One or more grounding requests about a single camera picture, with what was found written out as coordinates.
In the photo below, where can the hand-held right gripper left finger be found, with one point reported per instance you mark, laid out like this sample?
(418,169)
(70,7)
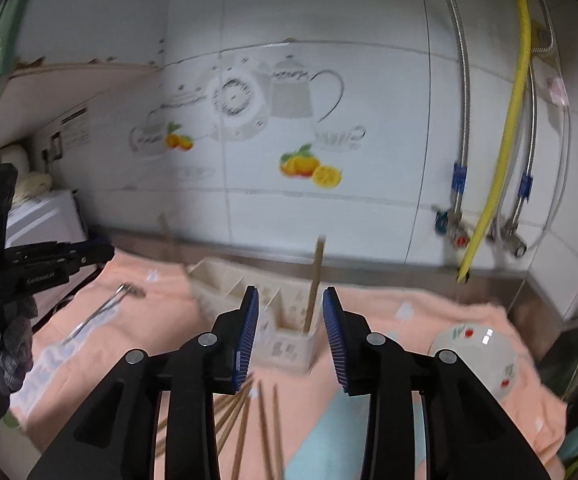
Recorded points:
(247,340)

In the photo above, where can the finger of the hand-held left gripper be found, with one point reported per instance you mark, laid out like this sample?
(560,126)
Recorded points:
(69,252)

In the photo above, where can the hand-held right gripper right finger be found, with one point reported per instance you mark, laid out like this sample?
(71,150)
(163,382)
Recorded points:
(335,340)

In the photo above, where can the beige utensil holder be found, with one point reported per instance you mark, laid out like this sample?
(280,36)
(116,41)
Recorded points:
(284,345)

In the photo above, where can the pile of brown chopsticks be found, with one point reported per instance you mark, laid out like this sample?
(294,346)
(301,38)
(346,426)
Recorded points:
(241,420)

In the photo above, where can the person's left hand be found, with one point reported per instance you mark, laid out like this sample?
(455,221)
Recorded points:
(14,355)

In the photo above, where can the white appliance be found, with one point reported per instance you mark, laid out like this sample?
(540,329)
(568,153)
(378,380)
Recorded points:
(44,225)

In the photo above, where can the beige rounded object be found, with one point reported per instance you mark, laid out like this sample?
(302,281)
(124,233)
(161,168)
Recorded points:
(29,180)

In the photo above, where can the wooden chopstick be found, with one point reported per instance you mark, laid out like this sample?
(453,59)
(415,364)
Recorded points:
(314,285)

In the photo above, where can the metal spoon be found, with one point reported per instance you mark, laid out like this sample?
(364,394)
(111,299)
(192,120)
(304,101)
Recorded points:
(100,310)

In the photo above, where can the orange towel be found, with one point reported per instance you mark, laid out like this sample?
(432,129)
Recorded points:
(159,310)

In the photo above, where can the beige range hood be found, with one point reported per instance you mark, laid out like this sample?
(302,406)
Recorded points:
(44,90)

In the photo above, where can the white floral bowl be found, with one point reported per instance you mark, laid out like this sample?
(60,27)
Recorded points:
(474,360)

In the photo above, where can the metal water valve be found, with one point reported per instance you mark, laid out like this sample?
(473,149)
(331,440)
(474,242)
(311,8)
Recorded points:
(511,240)
(451,227)

